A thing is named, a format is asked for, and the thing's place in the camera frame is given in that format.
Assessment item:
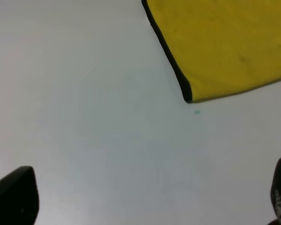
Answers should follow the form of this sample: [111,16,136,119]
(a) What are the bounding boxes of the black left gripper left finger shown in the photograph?
[0,166,39,225]

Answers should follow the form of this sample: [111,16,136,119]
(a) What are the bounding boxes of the yellow towel with black trim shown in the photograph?
[142,0,281,103]

